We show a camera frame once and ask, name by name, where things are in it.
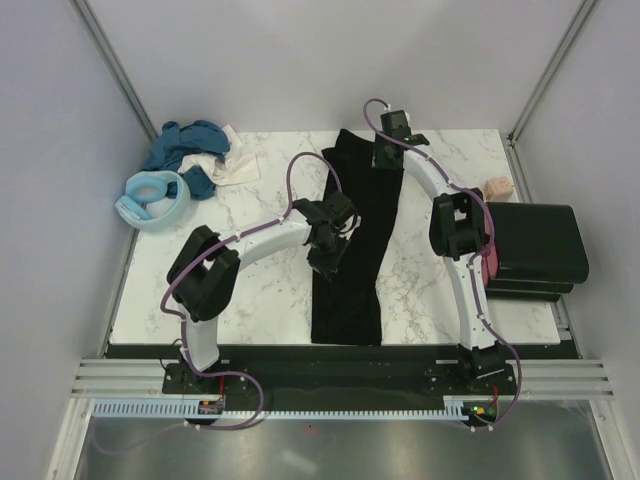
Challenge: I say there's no black and pink drawer box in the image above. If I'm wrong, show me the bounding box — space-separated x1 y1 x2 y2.
483 202 589 303

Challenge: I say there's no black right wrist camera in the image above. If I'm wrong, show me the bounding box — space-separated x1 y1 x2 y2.
380 110 430 146

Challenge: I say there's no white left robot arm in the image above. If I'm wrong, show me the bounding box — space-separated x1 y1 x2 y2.
161 192 359 393

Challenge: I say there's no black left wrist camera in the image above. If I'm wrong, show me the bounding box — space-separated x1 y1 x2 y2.
323 191 360 233

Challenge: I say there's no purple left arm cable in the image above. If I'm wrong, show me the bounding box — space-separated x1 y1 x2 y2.
92 152 266 454

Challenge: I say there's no pink foam cube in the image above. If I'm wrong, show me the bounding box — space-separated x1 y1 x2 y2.
484 176 515 202

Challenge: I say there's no aluminium frame rail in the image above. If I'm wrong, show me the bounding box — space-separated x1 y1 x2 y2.
72 359 613 400

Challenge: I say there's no light blue ring toy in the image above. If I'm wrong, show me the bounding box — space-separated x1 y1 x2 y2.
114 171 191 232

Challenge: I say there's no white t shirt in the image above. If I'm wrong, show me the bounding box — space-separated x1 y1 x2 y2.
178 125 261 186

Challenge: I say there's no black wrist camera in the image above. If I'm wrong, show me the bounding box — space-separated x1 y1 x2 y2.
380 110 430 146
323 191 360 233

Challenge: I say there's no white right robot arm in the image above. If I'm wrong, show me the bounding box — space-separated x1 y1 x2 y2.
373 134 496 352

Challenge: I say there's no blue t shirt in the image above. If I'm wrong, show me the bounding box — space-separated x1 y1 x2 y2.
142 120 231 200

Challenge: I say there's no black t shirt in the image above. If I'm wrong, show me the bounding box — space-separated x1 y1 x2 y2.
311 129 403 346

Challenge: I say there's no white slotted cable duct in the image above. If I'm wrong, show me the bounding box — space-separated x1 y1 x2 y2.
92 397 479 421

